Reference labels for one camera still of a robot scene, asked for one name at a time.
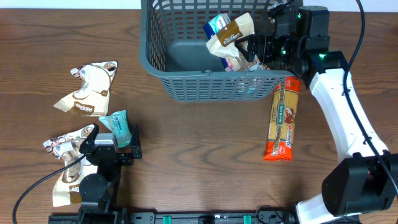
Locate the grey plastic basket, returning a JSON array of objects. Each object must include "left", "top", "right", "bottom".
[{"left": 139, "top": 0, "right": 292, "bottom": 102}]

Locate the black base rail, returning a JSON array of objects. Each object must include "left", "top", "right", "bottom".
[{"left": 47, "top": 210, "right": 297, "bottom": 224}]

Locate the teal wipes packet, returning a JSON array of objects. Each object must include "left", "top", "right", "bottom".
[{"left": 99, "top": 110, "right": 132, "bottom": 147}]

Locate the blue tissue multipack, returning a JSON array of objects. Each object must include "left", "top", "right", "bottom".
[{"left": 203, "top": 13, "right": 233, "bottom": 72}]

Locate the beige snack pouch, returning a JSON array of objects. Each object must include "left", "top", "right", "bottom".
[
  {"left": 43, "top": 124, "right": 97, "bottom": 207},
  {"left": 53, "top": 61, "right": 118, "bottom": 117},
  {"left": 206, "top": 12, "right": 269, "bottom": 72}
]

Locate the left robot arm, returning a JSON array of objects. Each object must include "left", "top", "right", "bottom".
[{"left": 78, "top": 124, "right": 142, "bottom": 223}]

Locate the orange spaghetti packet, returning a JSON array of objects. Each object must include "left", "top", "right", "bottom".
[{"left": 263, "top": 77, "right": 300, "bottom": 161}]

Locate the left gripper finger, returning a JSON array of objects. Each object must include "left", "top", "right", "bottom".
[
  {"left": 79, "top": 124, "right": 99, "bottom": 153},
  {"left": 129, "top": 124, "right": 142, "bottom": 159}
]

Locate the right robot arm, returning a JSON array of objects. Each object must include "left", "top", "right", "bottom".
[{"left": 243, "top": 3, "right": 397, "bottom": 223}]

